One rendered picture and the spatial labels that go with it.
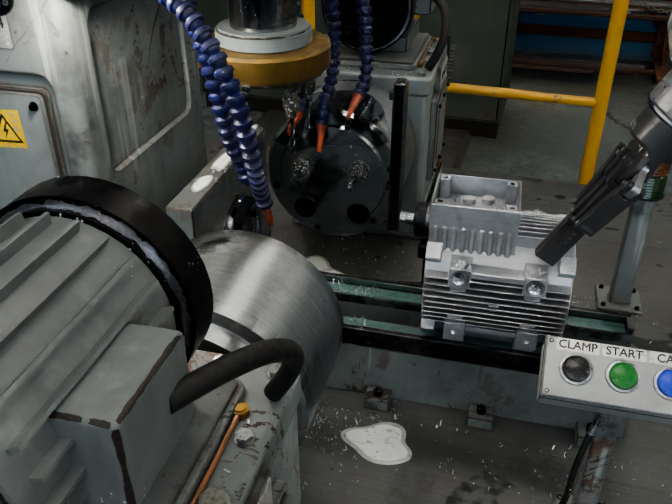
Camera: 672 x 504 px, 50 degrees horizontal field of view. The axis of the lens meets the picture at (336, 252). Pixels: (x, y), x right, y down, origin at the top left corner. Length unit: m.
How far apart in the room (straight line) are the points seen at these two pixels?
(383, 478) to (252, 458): 0.48
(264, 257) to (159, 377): 0.41
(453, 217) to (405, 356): 0.24
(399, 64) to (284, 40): 0.56
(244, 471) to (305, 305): 0.28
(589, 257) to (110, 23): 1.05
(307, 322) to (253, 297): 0.07
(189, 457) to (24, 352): 0.19
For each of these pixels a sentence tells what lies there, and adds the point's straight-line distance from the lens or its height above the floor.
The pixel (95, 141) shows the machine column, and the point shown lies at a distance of 0.99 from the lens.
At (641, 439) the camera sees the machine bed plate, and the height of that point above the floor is 0.80.
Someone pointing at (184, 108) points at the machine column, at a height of 1.18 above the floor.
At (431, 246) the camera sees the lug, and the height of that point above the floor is 1.09.
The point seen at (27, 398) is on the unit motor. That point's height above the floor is 1.32.
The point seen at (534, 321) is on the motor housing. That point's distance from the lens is 1.04.
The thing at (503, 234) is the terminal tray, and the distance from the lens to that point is 1.00.
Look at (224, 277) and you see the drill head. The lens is 0.80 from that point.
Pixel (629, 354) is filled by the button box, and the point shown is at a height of 1.08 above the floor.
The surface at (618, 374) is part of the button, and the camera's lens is 0.86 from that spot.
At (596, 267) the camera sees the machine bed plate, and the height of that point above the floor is 0.80.
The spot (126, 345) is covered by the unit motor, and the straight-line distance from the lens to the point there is 0.47.
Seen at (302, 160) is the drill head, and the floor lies 1.08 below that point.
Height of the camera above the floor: 1.60
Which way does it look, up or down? 31 degrees down
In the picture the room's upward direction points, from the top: straight up
